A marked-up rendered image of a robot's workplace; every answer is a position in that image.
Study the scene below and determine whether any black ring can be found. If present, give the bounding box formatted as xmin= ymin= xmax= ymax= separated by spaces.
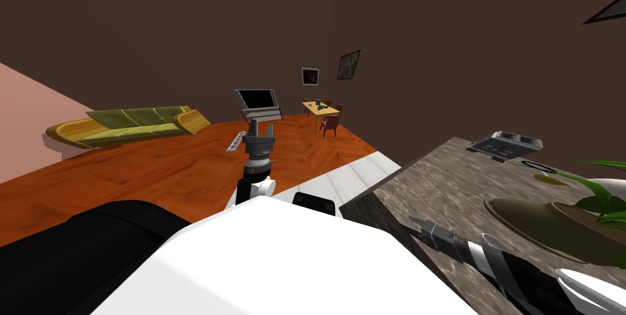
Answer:
xmin=519 ymin=160 xmax=559 ymax=176

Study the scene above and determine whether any black framed grey picture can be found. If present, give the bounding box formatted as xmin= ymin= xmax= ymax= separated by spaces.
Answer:
xmin=581 ymin=0 xmax=626 ymax=26

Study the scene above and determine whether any yellow dining table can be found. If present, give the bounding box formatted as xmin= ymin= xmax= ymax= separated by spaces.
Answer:
xmin=301 ymin=99 xmax=341 ymax=133

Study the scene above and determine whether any small yellow dish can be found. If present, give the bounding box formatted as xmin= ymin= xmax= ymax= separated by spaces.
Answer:
xmin=532 ymin=170 xmax=570 ymax=187

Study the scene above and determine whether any green plant in olive pot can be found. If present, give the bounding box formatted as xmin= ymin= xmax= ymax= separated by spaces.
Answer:
xmin=483 ymin=158 xmax=626 ymax=270

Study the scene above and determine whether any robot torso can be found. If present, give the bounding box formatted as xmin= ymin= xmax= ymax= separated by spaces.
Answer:
xmin=90 ymin=191 xmax=481 ymax=315

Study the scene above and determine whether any yellow green sofa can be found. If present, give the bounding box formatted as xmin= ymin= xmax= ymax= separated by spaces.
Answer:
xmin=45 ymin=105 xmax=211 ymax=150

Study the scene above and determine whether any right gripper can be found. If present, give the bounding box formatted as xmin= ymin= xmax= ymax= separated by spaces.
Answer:
xmin=408 ymin=215 xmax=466 ymax=263

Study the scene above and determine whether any grey flat bar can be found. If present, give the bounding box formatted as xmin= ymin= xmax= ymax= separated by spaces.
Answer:
xmin=225 ymin=131 xmax=248 ymax=154

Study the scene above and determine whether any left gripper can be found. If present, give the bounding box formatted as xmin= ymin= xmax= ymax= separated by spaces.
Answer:
xmin=243 ymin=119 xmax=276 ymax=160

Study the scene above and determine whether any black framed green picture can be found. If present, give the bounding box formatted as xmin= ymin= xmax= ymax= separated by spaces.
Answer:
xmin=336 ymin=49 xmax=362 ymax=81

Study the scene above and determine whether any grey toaster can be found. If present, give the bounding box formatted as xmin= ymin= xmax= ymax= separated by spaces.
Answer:
xmin=470 ymin=130 xmax=544 ymax=163

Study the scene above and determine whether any grey stand with black television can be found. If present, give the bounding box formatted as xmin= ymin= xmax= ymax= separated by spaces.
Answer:
xmin=232 ymin=88 xmax=284 ymax=124

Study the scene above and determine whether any white rounded vessel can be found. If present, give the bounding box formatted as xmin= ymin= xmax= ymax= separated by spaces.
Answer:
xmin=583 ymin=177 xmax=626 ymax=195

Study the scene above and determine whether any white framed dark picture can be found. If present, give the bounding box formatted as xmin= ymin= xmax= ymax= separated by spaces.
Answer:
xmin=300 ymin=65 xmax=321 ymax=87

